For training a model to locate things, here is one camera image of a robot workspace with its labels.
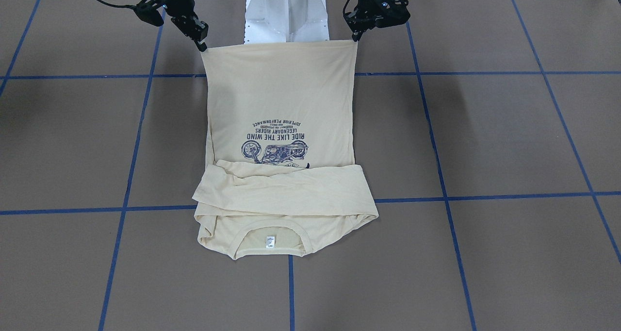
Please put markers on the cream long-sleeve printed shirt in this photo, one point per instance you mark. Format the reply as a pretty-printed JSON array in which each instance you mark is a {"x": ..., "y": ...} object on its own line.
[{"x": 280, "y": 170}]

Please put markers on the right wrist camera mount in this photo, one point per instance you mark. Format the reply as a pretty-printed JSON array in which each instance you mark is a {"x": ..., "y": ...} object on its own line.
[{"x": 147, "y": 11}]

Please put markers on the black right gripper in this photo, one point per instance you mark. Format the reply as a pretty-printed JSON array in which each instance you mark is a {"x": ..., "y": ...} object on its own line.
[{"x": 180, "y": 7}]

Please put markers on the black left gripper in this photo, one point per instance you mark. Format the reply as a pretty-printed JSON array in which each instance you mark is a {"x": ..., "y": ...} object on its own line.
[{"x": 365, "y": 10}]

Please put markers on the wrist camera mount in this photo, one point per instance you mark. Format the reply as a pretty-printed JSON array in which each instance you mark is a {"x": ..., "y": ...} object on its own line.
[
  {"x": 392, "y": 13},
  {"x": 147, "y": 11}
]

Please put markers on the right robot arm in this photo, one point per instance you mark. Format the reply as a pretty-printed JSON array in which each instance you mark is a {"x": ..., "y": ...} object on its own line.
[{"x": 183, "y": 16}]

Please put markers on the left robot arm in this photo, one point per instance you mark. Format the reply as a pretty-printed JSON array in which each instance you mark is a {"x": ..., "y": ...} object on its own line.
[{"x": 363, "y": 15}]

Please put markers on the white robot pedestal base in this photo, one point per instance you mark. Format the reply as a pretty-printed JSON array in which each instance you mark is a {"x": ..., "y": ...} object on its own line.
[{"x": 285, "y": 21}]

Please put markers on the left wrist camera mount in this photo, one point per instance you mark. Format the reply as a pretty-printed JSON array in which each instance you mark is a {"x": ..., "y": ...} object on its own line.
[{"x": 392, "y": 13}]

